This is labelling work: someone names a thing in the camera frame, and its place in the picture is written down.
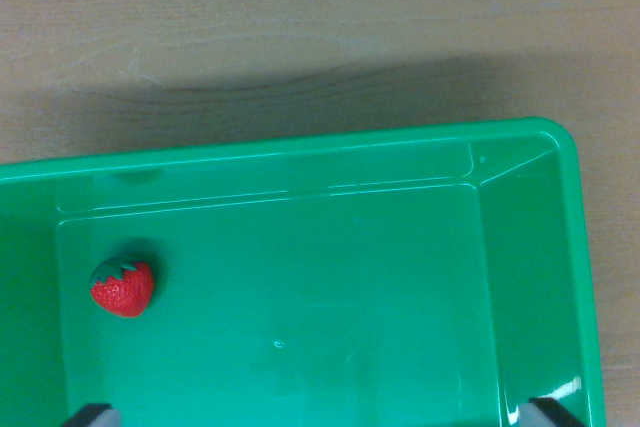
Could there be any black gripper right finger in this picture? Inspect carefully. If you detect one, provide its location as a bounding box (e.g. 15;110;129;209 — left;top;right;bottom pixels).
518;396;586;427

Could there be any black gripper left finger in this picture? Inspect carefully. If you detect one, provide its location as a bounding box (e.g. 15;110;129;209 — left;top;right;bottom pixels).
62;402;122;427

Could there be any red toy strawberry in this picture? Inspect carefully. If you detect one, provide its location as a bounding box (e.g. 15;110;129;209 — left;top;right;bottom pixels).
89;256;156;320

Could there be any green plastic bin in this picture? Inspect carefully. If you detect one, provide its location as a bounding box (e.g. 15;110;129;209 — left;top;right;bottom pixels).
0;117;607;427

